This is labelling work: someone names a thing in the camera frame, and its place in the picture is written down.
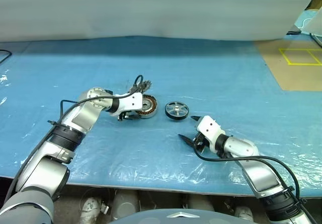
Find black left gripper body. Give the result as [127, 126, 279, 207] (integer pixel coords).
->
[117, 111, 134, 122]

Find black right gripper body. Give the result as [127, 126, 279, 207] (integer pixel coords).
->
[192, 131, 210, 156]

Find silver motor housing copper windings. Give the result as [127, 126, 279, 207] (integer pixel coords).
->
[137, 94, 159, 120]

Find blue plastic table cover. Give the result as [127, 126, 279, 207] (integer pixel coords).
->
[0, 35, 322, 197]

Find grey rounded shape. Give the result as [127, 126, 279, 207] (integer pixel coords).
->
[79, 196, 109, 224]
[233, 205, 255, 221]
[112, 190, 139, 219]
[188, 196, 215, 212]

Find grey robot torso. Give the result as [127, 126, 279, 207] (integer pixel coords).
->
[108, 208, 271, 224]

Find brown cardboard sheet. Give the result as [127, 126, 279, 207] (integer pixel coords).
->
[254, 34, 322, 92]

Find white backdrop sheet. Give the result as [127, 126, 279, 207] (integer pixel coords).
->
[0, 0, 322, 43]

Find light blue foam mat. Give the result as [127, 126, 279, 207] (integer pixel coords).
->
[294, 9, 322, 35]

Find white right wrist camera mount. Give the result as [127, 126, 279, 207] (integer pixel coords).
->
[195, 115, 226, 153]

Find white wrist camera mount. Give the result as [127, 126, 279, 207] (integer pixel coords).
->
[110, 92, 144, 118]
[195, 115, 226, 153]

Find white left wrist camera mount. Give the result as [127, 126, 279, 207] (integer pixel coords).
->
[110, 92, 144, 118]

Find thin black cable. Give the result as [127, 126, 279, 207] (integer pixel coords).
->
[0, 49, 13, 65]

